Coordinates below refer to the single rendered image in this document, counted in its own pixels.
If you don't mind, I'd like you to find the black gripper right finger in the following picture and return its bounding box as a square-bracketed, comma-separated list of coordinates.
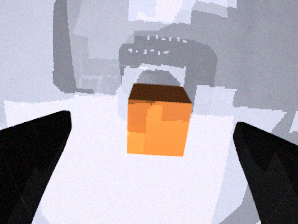
[233, 121, 298, 224]

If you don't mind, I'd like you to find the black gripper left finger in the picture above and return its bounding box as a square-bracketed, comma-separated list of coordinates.
[0, 111, 72, 224]

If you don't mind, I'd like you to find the orange block with dark square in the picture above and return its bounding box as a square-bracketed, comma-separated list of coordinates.
[126, 83, 193, 157]

